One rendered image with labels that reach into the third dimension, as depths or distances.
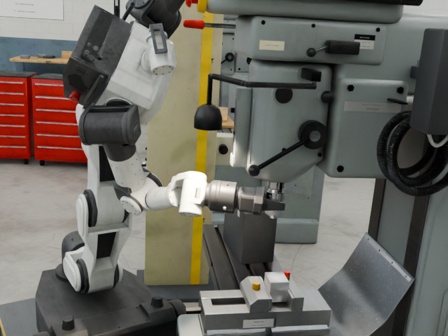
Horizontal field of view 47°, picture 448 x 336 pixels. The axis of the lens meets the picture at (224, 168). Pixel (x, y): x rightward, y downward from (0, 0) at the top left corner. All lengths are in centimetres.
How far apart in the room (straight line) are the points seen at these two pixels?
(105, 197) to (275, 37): 96
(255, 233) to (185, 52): 155
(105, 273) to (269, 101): 114
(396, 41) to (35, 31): 947
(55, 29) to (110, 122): 902
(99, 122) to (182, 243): 198
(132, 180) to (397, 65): 82
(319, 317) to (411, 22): 80
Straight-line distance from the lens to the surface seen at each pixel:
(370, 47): 131
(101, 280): 216
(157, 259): 339
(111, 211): 194
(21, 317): 253
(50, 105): 599
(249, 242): 177
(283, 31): 124
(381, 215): 168
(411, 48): 137
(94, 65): 151
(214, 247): 191
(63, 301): 228
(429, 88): 113
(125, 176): 157
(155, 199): 158
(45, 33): 1047
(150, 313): 209
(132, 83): 152
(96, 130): 146
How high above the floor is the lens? 171
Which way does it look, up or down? 16 degrees down
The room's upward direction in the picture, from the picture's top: 4 degrees clockwise
